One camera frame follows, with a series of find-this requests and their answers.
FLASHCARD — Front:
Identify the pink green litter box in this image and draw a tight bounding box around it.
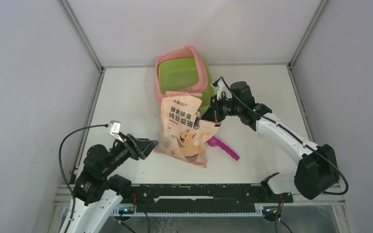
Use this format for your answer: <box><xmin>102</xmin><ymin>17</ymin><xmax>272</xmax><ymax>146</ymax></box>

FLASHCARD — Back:
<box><xmin>155</xmin><ymin>46</ymin><xmax>214</xmax><ymax>114</ymax></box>

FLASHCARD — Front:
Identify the magenta plastic scoop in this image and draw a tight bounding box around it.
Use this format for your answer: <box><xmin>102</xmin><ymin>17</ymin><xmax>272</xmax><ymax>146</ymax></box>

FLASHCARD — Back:
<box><xmin>207</xmin><ymin>136</ymin><xmax>240</xmax><ymax>161</ymax></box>

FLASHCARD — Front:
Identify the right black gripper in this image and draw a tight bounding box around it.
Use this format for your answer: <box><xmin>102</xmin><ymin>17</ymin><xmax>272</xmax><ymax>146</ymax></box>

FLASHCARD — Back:
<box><xmin>201</xmin><ymin>94</ymin><xmax>242</xmax><ymax>123</ymax></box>

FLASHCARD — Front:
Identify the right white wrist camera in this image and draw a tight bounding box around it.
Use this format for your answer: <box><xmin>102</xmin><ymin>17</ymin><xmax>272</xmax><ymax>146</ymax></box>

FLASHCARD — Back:
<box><xmin>211</xmin><ymin>78</ymin><xmax>227</xmax><ymax>100</ymax></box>

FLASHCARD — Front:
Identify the right black cable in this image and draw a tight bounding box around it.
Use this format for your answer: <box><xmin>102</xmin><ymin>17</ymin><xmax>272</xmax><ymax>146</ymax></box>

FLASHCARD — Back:
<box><xmin>212</xmin><ymin>76</ymin><xmax>349</xmax><ymax>196</ymax></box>

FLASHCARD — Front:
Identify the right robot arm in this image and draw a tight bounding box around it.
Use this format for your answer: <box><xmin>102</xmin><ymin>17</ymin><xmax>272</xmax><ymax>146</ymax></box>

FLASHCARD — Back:
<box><xmin>202</xmin><ymin>77</ymin><xmax>345</xmax><ymax>202</ymax></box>

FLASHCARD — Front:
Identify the black cable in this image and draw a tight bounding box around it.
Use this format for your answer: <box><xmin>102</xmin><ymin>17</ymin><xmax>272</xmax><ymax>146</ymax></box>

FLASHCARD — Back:
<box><xmin>58</xmin><ymin>124</ymin><xmax>110</xmax><ymax>233</ymax></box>
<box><xmin>212</xmin><ymin>76</ymin><xmax>349</xmax><ymax>196</ymax></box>

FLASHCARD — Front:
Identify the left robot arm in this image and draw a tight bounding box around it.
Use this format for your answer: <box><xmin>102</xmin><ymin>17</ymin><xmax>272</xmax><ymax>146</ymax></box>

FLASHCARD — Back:
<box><xmin>59</xmin><ymin>133</ymin><xmax>158</xmax><ymax>233</ymax></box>

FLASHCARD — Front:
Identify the cat litter bag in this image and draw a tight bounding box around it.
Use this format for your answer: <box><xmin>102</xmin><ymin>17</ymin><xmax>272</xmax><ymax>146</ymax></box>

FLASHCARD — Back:
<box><xmin>154</xmin><ymin>91</ymin><xmax>220</xmax><ymax>168</ymax></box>

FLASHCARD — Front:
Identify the left black cable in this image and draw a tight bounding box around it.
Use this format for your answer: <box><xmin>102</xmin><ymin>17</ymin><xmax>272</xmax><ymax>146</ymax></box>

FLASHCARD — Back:
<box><xmin>58</xmin><ymin>124</ymin><xmax>110</xmax><ymax>233</ymax></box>

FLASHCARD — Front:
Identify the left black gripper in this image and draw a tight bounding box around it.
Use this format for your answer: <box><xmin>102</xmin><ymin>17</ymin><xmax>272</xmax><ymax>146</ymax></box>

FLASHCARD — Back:
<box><xmin>102</xmin><ymin>131</ymin><xmax>159</xmax><ymax>176</ymax></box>

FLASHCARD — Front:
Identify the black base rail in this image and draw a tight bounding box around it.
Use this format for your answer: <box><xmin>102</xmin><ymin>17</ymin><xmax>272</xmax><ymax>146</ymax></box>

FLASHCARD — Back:
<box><xmin>120</xmin><ymin>183</ymin><xmax>293</xmax><ymax>214</ymax></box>

